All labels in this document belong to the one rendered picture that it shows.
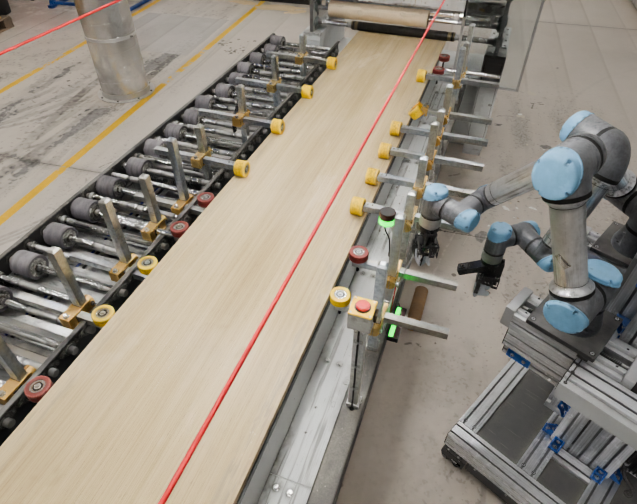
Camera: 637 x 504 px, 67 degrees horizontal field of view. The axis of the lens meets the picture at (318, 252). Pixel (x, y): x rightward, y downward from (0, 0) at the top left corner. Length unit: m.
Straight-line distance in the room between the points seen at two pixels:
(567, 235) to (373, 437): 1.50
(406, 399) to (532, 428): 0.61
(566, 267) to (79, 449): 1.45
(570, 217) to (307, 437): 1.12
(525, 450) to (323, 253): 1.23
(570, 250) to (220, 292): 1.19
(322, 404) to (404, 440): 0.76
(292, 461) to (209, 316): 0.58
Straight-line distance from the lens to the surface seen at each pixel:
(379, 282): 1.64
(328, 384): 1.93
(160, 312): 1.87
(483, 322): 3.07
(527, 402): 2.56
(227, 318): 1.79
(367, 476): 2.45
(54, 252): 1.88
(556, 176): 1.32
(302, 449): 1.81
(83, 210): 2.58
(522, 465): 2.37
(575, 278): 1.47
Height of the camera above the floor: 2.26
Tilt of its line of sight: 43 degrees down
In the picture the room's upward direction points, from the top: straight up
